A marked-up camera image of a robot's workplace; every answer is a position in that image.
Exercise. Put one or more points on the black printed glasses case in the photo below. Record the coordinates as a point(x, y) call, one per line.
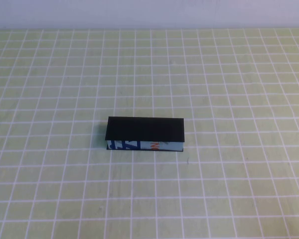
point(144, 129)

